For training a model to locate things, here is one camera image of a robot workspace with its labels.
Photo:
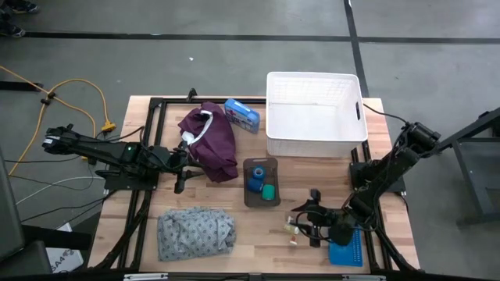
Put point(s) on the large white perforated plastic basket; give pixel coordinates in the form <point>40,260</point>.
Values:
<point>312,125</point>

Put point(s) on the grey striped patterned gown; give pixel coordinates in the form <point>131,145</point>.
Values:
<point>195,234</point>

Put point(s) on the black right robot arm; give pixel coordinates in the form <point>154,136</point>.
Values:
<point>390,168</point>

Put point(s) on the smoky grey translucent bin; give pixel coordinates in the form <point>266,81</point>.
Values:
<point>250,201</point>

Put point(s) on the black floor bar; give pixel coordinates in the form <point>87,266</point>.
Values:
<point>19,86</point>

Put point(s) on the dark grey chair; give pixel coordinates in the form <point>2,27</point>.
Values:
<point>11,226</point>

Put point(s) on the black aluminium table frame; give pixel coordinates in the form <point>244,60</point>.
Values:
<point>155,103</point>

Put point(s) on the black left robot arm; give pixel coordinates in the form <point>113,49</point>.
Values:
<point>97,150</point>

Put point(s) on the white printed cardboard box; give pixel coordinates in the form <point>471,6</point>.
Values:
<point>64,259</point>

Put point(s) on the person's shoe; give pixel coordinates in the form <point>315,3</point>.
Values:
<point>25,6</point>
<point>11,30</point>

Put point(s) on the blue first aid kit box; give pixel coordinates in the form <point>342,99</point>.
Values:
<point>242,116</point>

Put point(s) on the dark metal side stand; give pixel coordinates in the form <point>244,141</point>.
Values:
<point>476,175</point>

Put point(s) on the small blue plastic basket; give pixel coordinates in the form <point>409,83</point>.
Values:
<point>347,255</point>

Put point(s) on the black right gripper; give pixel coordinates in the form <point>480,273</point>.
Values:
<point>326,218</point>

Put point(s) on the teal bandage roll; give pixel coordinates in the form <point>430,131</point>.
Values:
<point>268,192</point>

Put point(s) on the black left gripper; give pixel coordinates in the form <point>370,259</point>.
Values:
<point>173,160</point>

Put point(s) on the small yellowish medicine bottle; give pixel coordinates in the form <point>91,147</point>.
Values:
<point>291,229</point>

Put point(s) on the blue bandage roll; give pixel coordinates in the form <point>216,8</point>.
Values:
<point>258,172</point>
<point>254,185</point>

